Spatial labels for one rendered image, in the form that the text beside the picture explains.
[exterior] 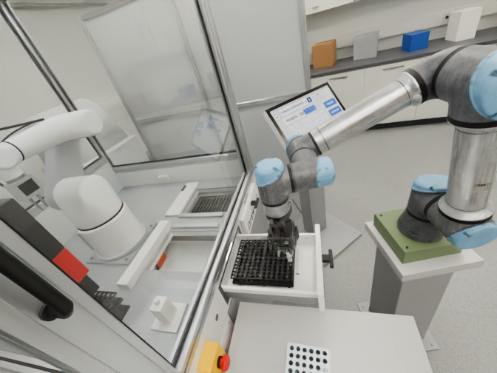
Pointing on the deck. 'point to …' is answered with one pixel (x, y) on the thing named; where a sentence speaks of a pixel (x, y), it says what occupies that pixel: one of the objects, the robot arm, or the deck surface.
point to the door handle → (36, 288)
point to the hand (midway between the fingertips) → (287, 249)
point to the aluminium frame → (128, 340)
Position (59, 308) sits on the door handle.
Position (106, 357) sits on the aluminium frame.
